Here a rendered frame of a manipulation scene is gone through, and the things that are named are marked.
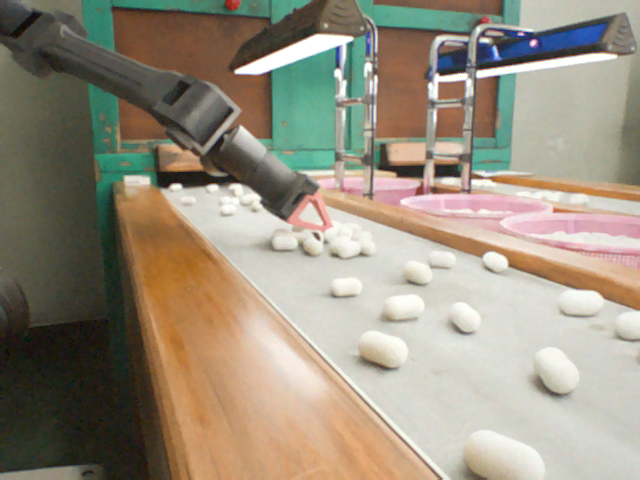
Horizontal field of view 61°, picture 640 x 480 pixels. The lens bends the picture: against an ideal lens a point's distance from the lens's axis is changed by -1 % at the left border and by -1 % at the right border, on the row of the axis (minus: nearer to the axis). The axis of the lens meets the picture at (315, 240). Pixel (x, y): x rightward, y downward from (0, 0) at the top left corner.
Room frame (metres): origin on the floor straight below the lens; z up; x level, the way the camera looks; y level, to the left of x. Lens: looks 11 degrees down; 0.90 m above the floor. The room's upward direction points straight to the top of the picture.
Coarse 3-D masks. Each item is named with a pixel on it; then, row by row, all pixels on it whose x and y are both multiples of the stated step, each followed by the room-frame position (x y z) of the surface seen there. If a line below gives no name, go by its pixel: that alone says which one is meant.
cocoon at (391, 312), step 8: (392, 296) 0.45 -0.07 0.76; (400, 296) 0.45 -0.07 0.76; (408, 296) 0.45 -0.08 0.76; (416, 296) 0.45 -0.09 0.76; (384, 304) 0.45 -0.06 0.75; (392, 304) 0.44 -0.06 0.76; (400, 304) 0.44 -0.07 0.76; (408, 304) 0.44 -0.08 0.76; (416, 304) 0.44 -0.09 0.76; (384, 312) 0.44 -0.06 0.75; (392, 312) 0.44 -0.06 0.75; (400, 312) 0.44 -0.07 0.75; (408, 312) 0.44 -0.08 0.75; (416, 312) 0.44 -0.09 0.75
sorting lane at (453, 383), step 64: (192, 192) 1.43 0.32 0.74; (256, 256) 0.69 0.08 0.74; (320, 256) 0.69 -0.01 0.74; (384, 256) 0.69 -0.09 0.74; (320, 320) 0.45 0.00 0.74; (384, 320) 0.45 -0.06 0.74; (448, 320) 0.45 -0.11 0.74; (512, 320) 0.45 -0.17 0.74; (576, 320) 0.45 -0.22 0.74; (384, 384) 0.33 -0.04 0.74; (448, 384) 0.33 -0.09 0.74; (512, 384) 0.33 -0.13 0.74; (448, 448) 0.25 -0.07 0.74; (576, 448) 0.25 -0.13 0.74
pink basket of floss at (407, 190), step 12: (324, 180) 1.47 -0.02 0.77; (348, 180) 1.52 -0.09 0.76; (360, 180) 1.53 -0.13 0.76; (384, 180) 1.51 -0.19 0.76; (396, 180) 1.49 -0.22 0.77; (408, 180) 1.46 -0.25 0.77; (348, 192) 1.29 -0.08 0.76; (360, 192) 1.28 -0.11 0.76; (384, 192) 1.28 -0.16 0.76; (396, 192) 1.29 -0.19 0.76; (408, 192) 1.32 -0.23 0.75; (396, 204) 1.31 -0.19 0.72
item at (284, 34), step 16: (320, 0) 0.91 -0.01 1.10; (336, 0) 0.85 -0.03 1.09; (352, 0) 0.86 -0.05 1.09; (304, 16) 0.94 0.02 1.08; (320, 16) 0.85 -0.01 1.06; (336, 16) 0.85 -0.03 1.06; (352, 16) 0.86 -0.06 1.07; (272, 32) 1.13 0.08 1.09; (288, 32) 0.99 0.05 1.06; (304, 32) 0.90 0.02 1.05; (320, 32) 0.85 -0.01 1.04; (336, 32) 0.85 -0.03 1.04; (352, 32) 0.86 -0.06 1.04; (240, 48) 1.39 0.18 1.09; (256, 48) 1.19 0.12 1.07; (272, 48) 1.06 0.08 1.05; (288, 48) 1.00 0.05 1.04; (240, 64) 1.30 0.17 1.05
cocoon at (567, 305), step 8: (560, 296) 0.46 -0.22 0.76; (568, 296) 0.46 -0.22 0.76; (576, 296) 0.45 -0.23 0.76; (584, 296) 0.45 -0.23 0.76; (592, 296) 0.45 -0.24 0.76; (600, 296) 0.46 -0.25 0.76; (560, 304) 0.46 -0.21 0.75; (568, 304) 0.45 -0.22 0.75; (576, 304) 0.45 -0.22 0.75; (584, 304) 0.45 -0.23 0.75; (592, 304) 0.45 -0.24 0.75; (600, 304) 0.45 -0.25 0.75; (568, 312) 0.45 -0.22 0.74; (576, 312) 0.45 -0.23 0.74; (584, 312) 0.45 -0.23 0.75; (592, 312) 0.45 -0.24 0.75
